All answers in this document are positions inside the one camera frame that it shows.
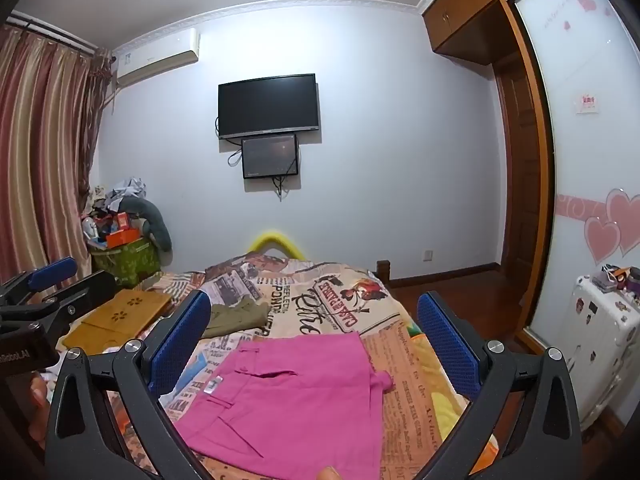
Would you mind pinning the left hand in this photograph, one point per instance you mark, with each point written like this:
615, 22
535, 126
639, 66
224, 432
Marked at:
39, 421

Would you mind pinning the wooden overhead cabinet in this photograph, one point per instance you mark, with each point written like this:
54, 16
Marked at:
477, 31

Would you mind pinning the white air conditioner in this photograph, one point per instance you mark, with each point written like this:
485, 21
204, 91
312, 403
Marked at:
157, 57

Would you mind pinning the orange box in basket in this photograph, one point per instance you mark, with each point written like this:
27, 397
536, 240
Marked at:
122, 237

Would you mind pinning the white suitcase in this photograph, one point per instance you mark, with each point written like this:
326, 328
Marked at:
599, 339

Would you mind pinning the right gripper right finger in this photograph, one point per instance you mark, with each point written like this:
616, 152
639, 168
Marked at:
544, 441

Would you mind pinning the newspaper print bed cover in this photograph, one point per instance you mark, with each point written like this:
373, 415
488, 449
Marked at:
323, 320

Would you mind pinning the olive green garment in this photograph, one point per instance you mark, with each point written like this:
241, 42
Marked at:
245, 315

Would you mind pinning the yellow headboard cushion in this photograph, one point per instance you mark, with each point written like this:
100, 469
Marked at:
277, 239

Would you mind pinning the wooden laptop tray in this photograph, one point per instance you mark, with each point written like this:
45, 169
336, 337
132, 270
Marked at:
117, 321

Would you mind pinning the orange yellow blanket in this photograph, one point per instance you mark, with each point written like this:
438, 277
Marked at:
448, 405

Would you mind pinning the striped red curtain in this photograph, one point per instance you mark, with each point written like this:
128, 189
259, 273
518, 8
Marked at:
52, 97

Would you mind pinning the right hand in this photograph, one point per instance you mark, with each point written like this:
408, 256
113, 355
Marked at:
329, 473

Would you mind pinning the black wall television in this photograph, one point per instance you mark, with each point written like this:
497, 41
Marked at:
268, 105

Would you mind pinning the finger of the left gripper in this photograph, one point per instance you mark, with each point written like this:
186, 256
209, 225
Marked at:
60, 307
52, 272

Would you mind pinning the wooden door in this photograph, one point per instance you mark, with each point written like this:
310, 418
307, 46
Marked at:
522, 174

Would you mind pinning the grey plush toy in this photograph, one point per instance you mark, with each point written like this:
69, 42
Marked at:
154, 225

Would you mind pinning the small black wall monitor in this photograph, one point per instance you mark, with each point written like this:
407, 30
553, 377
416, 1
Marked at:
270, 156

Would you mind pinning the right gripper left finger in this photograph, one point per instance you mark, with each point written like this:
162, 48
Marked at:
84, 440

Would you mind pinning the pink pants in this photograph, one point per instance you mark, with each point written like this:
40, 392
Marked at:
286, 408

